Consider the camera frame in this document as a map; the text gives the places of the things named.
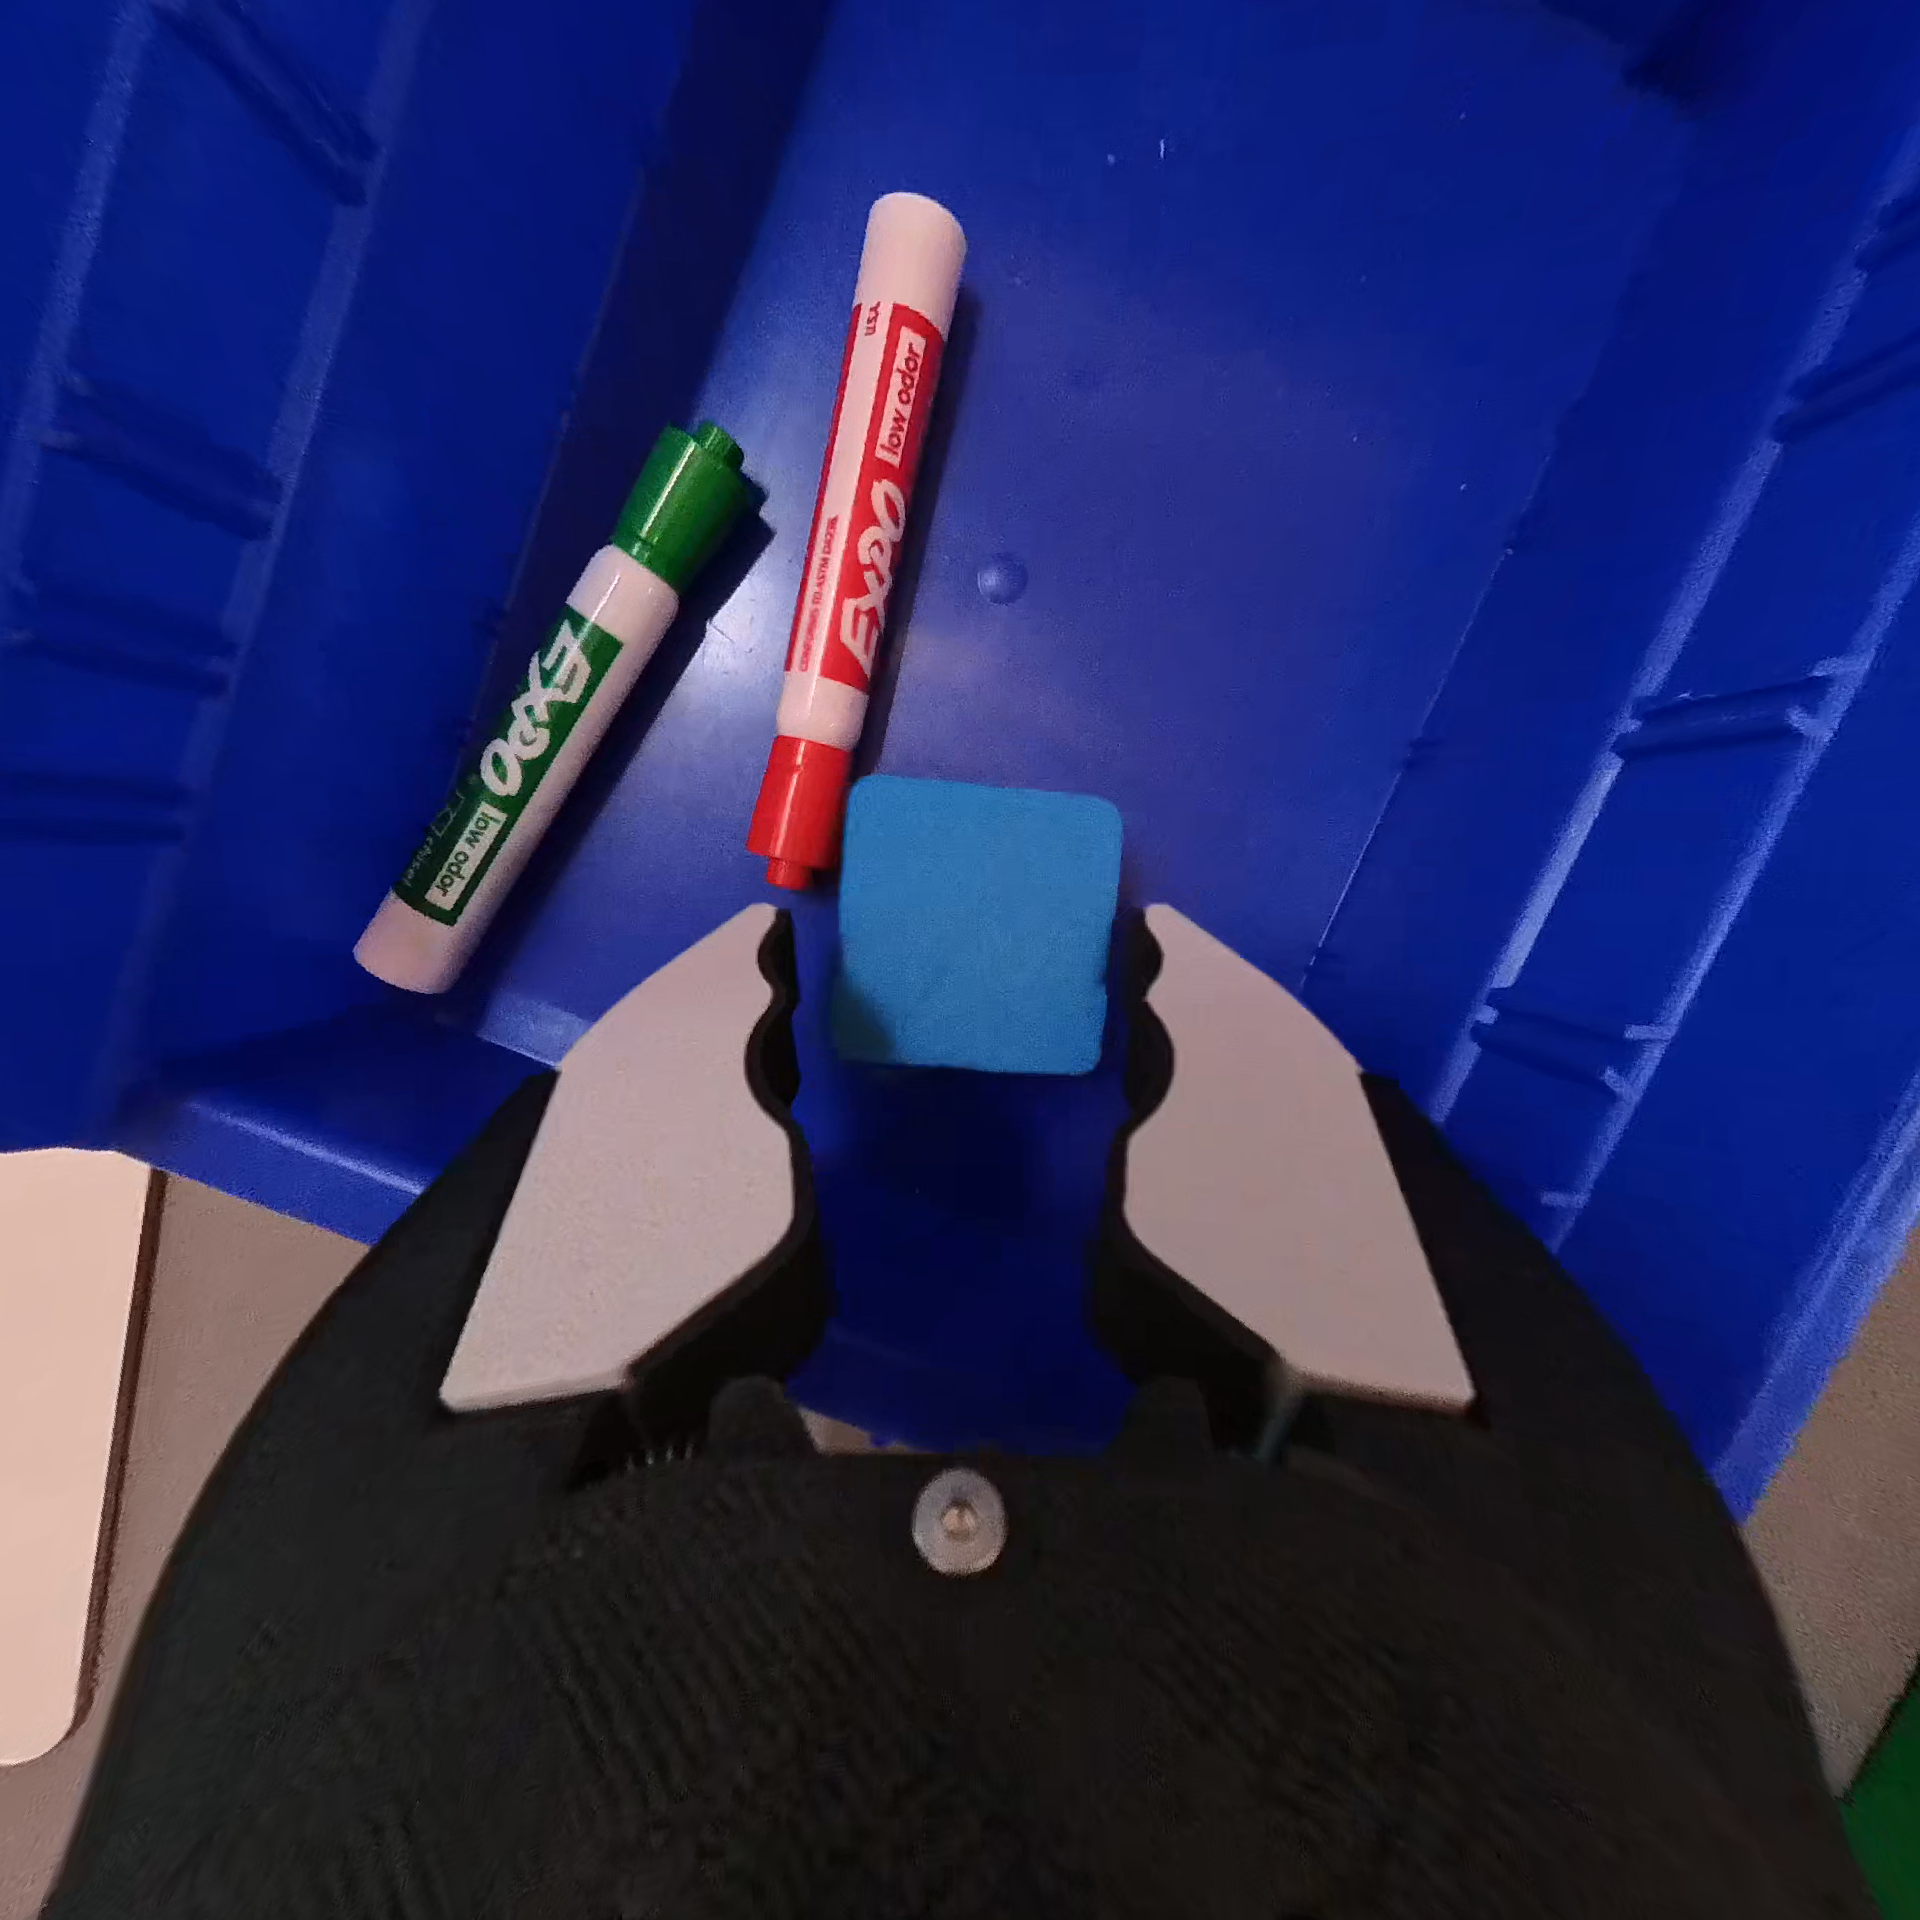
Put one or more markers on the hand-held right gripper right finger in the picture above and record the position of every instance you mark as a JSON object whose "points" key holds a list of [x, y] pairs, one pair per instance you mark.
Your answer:
{"points": [[1290, 1201]]}

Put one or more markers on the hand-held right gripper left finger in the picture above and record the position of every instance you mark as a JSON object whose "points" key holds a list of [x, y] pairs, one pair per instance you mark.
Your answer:
{"points": [[631, 1201]]}

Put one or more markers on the blue foam eraser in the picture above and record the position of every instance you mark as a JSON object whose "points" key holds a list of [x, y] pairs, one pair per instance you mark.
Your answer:
{"points": [[976, 931]]}

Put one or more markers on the green dry erase marker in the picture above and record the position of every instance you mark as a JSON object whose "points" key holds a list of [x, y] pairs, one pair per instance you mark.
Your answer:
{"points": [[525, 735]]}

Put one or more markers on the white whiteboard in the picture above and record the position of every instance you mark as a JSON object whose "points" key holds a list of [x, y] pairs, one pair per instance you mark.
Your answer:
{"points": [[61, 1425]]}

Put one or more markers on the red dry erase marker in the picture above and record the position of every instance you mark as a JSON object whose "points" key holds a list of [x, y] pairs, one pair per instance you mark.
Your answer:
{"points": [[871, 511]]}

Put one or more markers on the blue plastic bin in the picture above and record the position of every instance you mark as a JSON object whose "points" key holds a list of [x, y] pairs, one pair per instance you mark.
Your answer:
{"points": [[1275, 449]]}

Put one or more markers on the green object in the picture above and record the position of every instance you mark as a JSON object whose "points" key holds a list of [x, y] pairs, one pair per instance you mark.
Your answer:
{"points": [[1890, 1831]]}

